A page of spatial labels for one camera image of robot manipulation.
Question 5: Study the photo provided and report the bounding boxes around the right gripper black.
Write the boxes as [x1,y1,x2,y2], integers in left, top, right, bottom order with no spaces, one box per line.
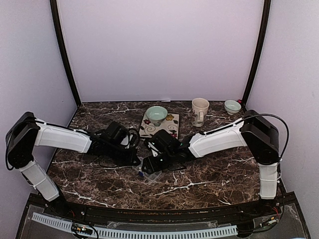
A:
[143,150,176,176]

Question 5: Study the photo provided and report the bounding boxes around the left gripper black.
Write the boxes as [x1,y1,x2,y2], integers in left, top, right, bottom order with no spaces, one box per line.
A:
[106,142,141,166]

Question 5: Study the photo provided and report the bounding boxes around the clear plastic pill organizer box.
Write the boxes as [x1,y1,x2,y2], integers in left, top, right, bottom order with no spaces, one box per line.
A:
[132,165,162,183]

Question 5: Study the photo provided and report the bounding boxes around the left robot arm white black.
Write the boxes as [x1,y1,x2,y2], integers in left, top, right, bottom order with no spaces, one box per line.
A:
[5,112,141,217]

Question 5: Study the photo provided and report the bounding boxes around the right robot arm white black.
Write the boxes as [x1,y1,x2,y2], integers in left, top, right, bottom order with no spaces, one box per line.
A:
[142,110,285,216]

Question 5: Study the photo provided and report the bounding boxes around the square floral ceramic plate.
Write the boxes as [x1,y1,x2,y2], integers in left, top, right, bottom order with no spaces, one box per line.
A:
[139,113,180,138]

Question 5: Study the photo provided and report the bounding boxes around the green ceramic bowl on plate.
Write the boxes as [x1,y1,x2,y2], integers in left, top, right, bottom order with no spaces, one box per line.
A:
[146,106,168,126]

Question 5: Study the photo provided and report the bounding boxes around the beige ceramic mug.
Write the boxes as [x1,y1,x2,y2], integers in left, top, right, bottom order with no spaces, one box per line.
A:
[192,98,210,127]

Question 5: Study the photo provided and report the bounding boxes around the small green bowl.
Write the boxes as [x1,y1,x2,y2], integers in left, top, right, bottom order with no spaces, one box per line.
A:
[224,100,241,115]

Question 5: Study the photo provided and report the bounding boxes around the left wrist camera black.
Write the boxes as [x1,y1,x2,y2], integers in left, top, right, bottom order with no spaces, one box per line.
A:
[124,128,140,149]

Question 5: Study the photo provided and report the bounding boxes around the black front table rail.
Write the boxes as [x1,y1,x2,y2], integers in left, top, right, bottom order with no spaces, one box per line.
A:
[33,195,285,225]

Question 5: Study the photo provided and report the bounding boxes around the white slotted cable duct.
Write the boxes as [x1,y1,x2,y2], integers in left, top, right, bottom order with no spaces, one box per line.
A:
[31,213,238,239]

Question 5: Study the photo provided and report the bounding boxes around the left black frame post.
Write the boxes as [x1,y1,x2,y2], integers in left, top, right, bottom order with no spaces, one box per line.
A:
[49,0,82,107]

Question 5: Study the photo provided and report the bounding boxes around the black frame post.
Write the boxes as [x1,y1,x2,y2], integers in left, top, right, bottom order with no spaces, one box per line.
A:
[49,0,82,107]
[242,0,272,106]

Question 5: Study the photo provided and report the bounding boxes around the right black frame post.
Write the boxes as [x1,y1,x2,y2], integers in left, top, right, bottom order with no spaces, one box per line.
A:
[242,0,272,106]

